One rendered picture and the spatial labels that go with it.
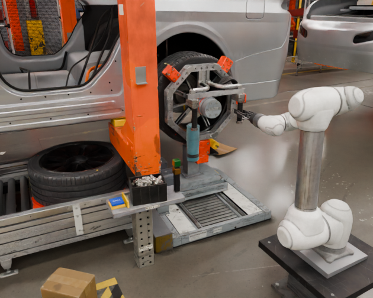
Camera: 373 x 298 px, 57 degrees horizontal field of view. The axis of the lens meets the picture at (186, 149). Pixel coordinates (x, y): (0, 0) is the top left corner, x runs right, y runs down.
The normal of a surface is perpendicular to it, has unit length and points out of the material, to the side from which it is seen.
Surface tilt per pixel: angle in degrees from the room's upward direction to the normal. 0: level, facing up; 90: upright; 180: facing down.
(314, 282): 0
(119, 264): 0
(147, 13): 90
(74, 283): 0
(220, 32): 90
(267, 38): 90
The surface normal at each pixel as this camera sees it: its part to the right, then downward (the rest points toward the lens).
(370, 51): -0.65, 0.30
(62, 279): 0.00, -0.92
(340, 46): -0.87, 0.18
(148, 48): 0.42, 0.35
